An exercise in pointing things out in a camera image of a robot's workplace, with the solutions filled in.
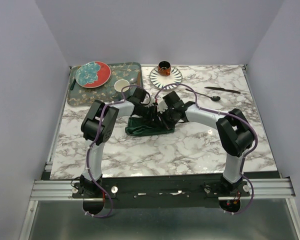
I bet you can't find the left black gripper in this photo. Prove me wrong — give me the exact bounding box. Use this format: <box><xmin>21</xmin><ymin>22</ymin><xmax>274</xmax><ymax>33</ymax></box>
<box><xmin>137</xmin><ymin>104</ymin><xmax>163</xmax><ymax>129</ymax></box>

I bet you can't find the dark green cloth napkin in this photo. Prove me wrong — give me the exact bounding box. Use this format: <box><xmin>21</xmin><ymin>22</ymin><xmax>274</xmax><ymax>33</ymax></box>
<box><xmin>125</xmin><ymin>116</ymin><xmax>175</xmax><ymax>137</ymax></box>

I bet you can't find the black spoon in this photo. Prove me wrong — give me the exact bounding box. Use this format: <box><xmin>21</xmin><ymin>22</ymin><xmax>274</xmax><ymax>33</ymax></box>
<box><xmin>185</xmin><ymin>88</ymin><xmax>221</xmax><ymax>102</ymax></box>

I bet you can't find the black knife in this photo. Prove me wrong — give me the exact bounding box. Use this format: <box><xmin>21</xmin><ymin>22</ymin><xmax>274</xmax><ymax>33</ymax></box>
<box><xmin>204</xmin><ymin>86</ymin><xmax>241</xmax><ymax>94</ymax></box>

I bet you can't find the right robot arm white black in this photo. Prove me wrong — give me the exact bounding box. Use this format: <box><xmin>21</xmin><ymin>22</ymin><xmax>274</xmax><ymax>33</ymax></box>
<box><xmin>156</xmin><ymin>91</ymin><xmax>258</xmax><ymax>196</ymax></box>

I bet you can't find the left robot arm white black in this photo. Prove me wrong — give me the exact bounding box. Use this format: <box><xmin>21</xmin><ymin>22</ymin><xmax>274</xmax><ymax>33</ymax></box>
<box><xmin>79</xmin><ymin>87</ymin><xmax>162</xmax><ymax>198</ymax></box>

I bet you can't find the white striped saucer plate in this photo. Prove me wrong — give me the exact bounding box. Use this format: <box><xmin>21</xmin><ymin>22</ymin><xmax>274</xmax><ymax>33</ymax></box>
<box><xmin>149</xmin><ymin>66</ymin><xmax>183</xmax><ymax>91</ymax></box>

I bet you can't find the silver spoon on tray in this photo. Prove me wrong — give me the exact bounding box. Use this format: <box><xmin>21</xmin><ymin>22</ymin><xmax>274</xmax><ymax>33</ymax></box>
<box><xmin>129</xmin><ymin>77</ymin><xmax>137</xmax><ymax>84</ymax></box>

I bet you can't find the brown glazed cup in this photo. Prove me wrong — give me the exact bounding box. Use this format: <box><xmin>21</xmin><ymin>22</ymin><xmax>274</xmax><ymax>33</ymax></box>
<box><xmin>157</xmin><ymin>61</ymin><xmax>171</xmax><ymax>76</ymax></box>

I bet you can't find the red and teal plate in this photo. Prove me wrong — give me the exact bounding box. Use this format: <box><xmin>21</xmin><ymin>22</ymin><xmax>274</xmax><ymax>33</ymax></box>
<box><xmin>75</xmin><ymin>61</ymin><xmax>112</xmax><ymax>89</ymax></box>

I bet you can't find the floral teal serving tray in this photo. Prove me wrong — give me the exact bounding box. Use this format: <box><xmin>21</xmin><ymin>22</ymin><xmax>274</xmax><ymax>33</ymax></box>
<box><xmin>67</xmin><ymin>62</ymin><xmax>142</xmax><ymax>107</ymax></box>

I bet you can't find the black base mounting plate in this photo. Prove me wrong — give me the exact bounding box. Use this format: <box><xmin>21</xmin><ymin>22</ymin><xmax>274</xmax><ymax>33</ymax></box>
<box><xmin>72</xmin><ymin>173</ymin><xmax>250</xmax><ymax>209</ymax></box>

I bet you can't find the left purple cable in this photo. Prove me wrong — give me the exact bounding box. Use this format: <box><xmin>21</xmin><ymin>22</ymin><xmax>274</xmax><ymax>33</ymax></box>
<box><xmin>85</xmin><ymin>85</ymin><xmax>146</xmax><ymax>219</ymax></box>

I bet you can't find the cream mug with teal handle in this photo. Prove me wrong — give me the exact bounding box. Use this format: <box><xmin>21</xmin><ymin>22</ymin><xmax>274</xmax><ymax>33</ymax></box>
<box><xmin>114</xmin><ymin>79</ymin><xmax>130</xmax><ymax>92</ymax></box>

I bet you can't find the green handled utensil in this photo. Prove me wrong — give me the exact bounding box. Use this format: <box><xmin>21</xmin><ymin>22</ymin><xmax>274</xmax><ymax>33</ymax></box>
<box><xmin>70</xmin><ymin>78</ymin><xmax>76</xmax><ymax>91</ymax></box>

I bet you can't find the aluminium frame rail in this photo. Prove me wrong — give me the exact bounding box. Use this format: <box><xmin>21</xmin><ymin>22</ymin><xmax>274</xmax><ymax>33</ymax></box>
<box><xmin>19</xmin><ymin>178</ymin><xmax>300</xmax><ymax>240</ymax></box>

